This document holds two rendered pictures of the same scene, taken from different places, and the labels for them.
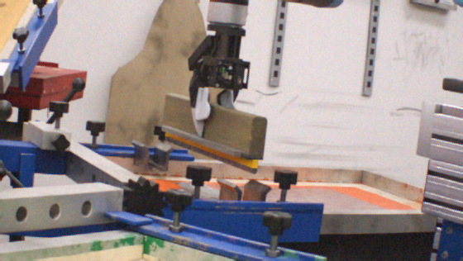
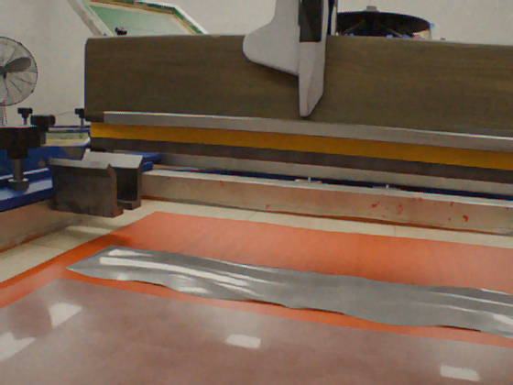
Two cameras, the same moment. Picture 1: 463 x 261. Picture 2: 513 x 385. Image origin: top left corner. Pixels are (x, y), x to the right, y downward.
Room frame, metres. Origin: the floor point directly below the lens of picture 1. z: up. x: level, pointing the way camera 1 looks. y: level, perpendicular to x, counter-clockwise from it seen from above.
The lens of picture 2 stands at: (2.14, -0.26, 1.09)
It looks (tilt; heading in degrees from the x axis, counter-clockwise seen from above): 11 degrees down; 131
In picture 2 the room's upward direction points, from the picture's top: 2 degrees clockwise
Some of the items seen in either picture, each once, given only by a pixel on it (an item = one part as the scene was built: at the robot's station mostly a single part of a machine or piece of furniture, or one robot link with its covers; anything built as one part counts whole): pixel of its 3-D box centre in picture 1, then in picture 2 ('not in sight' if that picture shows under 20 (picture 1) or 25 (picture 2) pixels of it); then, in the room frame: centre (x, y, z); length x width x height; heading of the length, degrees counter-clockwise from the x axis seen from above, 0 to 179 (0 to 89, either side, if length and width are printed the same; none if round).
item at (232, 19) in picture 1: (228, 16); not in sight; (1.92, 0.02, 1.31); 0.08 x 0.08 x 0.05
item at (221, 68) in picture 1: (223, 57); not in sight; (1.91, 0.02, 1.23); 0.09 x 0.08 x 0.12; 26
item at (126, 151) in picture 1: (126, 163); not in sight; (2.16, 0.21, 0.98); 0.30 x 0.05 x 0.07; 116
